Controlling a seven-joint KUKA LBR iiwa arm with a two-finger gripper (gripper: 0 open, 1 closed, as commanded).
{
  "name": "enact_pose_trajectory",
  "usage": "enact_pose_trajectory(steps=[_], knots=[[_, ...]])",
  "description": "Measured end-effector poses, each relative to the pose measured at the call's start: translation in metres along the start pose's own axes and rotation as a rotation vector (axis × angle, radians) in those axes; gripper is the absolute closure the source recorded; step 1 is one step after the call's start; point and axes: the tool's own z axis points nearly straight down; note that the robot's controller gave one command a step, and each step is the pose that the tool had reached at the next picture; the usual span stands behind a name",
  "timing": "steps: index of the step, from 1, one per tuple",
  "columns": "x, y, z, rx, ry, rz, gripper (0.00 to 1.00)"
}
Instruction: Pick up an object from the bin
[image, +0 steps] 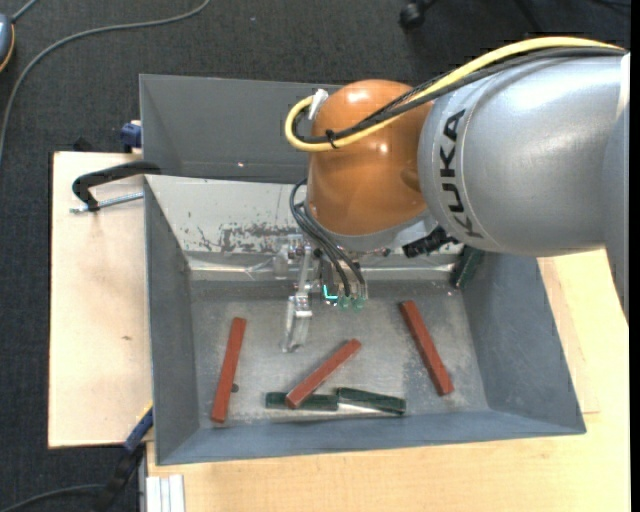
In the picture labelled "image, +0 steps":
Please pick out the black cylinder on white bracket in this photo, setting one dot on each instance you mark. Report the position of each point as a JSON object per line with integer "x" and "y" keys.
{"x": 425, "y": 244}

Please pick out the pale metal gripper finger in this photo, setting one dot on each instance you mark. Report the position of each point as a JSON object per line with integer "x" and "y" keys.
{"x": 295, "y": 327}
{"x": 283, "y": 261}

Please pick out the dark green flat block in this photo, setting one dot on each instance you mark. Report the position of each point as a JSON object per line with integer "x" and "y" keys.
{"x": 322, "y": 401}
{"x": 372, "y": 399}
{"x": 469, "y": 269}

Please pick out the grey metal bin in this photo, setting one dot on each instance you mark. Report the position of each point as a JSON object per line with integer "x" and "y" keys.
{"x": 350, "y": 360}

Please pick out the red-brown flat block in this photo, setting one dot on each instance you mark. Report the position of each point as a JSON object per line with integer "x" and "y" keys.
{"x": 325, "y": 372}
{"x": 426, "y": 347}
{"x": 229, "y": 370}

